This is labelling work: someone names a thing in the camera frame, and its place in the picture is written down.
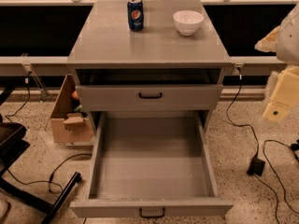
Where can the black power adapter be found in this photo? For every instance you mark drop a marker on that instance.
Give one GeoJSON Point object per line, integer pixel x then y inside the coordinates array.
{"type": "Point", "coordinates": [256, 166]}

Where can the grey drawer cabinet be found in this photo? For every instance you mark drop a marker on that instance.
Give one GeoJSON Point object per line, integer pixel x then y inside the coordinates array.
{"type": "Point", "coordinates": [109, 53]}

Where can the closed grey top drawer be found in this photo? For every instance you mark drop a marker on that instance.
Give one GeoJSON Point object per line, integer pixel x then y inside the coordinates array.
{"type": "Point", "coordinates": [149, 97]}

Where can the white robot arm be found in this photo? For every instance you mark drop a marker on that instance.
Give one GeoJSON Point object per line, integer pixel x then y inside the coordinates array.
{"type": "Point", "coordinates": [284, 41]}

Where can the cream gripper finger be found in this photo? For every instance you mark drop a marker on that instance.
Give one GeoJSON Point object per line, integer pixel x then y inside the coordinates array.
{"type": "Point", "coordinates": [285, 95]}

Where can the white ceramic bowl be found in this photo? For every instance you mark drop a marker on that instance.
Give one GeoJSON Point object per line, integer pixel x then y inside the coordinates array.
{"type": "Point", "coordinates": [187, 22]}

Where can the blue pepsi can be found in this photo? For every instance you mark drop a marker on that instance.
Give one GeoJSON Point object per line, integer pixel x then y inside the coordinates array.
{"type": "Point", "coordinates": [135, 14]}

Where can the cardboard box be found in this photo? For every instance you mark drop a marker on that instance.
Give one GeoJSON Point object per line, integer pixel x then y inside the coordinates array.
{"type": "Point", "coordinates": [67, 125]}

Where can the open grey middle drawer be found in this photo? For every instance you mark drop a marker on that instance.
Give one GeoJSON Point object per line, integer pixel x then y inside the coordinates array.
{"type": "Point", "coordinates": [151, 166]}

